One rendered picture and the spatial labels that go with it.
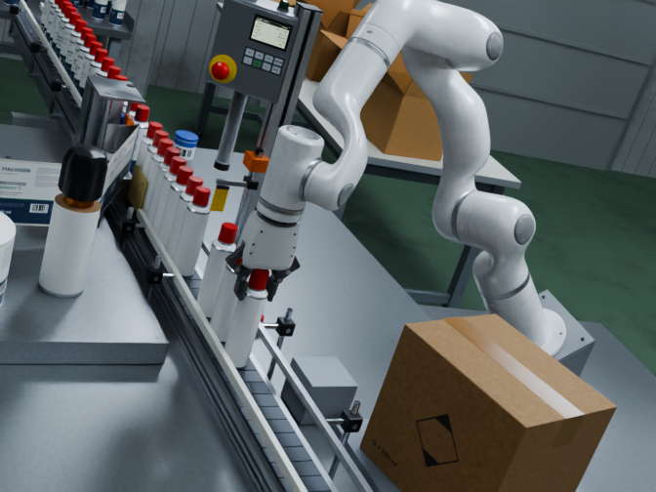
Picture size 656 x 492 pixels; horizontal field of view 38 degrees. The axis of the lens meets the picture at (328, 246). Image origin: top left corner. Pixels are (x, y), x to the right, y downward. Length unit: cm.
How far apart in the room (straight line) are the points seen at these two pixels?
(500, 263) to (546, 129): 568
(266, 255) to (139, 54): 450
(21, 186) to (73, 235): 24
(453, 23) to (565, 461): 81
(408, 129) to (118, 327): 209
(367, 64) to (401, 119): 198
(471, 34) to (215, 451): 89
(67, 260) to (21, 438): 41
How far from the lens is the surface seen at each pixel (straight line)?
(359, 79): 174
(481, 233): 202
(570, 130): 783
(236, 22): 206
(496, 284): 213
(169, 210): 218
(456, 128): 196
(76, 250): 191
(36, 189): 210
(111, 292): 201
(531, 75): 746
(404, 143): 378
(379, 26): 178
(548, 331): 229
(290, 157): 166
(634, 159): 836
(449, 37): 185
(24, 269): 204
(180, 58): 652
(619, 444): 225
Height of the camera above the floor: 184
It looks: 23 degrees down
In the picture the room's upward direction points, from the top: 18 degrees clockwise
